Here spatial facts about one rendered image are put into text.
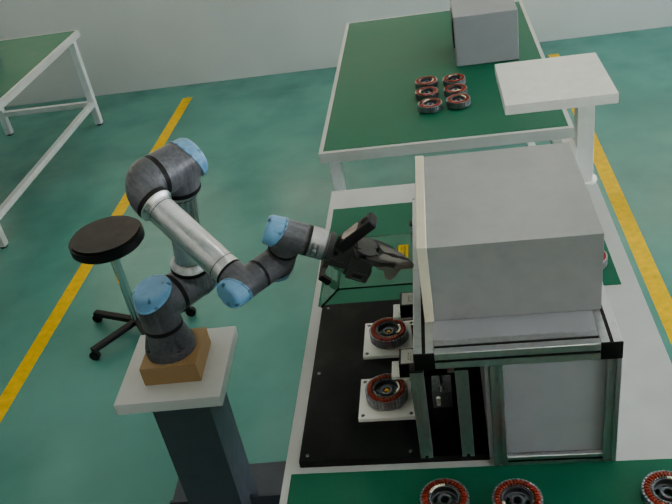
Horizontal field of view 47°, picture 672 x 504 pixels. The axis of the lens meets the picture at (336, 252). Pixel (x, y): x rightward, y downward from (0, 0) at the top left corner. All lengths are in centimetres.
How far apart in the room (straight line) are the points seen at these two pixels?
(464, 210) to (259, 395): 179
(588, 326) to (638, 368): 48
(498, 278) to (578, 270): 17
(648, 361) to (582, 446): 40
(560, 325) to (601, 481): 39
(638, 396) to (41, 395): 262
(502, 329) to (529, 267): 15
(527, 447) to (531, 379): 22
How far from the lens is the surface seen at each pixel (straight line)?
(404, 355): 200
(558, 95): 261
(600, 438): 195
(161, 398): 234
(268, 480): 301
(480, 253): 168
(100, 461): 336
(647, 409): 212
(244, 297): 182
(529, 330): 175
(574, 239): 169
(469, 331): 175
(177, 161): 203
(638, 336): 232
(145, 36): 689
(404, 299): 218
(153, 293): 224
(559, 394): 183
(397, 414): 205
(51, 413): 369
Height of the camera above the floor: 224
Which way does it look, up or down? 33 degrees down
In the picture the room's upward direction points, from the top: 10 degrees counter-clockwise
